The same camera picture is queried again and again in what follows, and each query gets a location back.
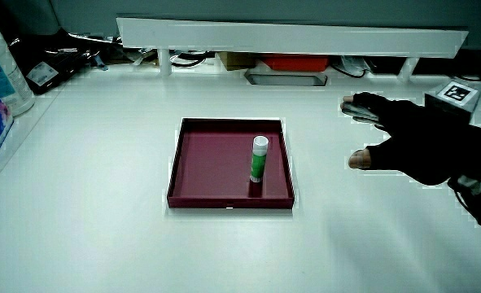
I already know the person's right hand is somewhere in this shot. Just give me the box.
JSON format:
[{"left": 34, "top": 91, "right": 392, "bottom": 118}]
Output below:
[{"left": 339, "top": 80, "right": 481, "bottom": 186}]

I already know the green and white glue stick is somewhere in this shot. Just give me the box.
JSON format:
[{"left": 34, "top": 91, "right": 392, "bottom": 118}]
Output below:
[{"left": 249, "top": 135, "right": 270, "bottom": 184}]

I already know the orange box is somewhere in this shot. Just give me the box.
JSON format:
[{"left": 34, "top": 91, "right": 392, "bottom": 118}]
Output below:
[{"left": 260, "top": 55, "right": 330, "bottom": 73}]

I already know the white desk shelf riser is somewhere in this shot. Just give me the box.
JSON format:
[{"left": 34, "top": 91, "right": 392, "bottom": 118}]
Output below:
[{"left": 116, "top": 16, "right": 469, "bottom": 82}]

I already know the brown cardboard box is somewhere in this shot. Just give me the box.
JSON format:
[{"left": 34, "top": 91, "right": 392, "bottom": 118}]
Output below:
[{"left": 216, "top": 51, "right": 257, "bottom": 72}]

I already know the dark red square tray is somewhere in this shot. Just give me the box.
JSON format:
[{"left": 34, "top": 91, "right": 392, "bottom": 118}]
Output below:
[{"left": 166, "top": 117, "right": 296, "bottom": 210}]

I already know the black bag with white label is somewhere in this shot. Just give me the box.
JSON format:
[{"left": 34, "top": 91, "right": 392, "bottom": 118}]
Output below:
[{"left": 10, "top": 30, "right": 103, "bottom": 95}]

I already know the black cable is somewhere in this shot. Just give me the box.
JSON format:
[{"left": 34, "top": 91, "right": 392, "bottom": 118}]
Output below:
[
  {"left": 331, "top": 56, "right": 370, "bottom": 79},
  {"left": 169, "top": 50, "right": 208, "bottom": 68}
]

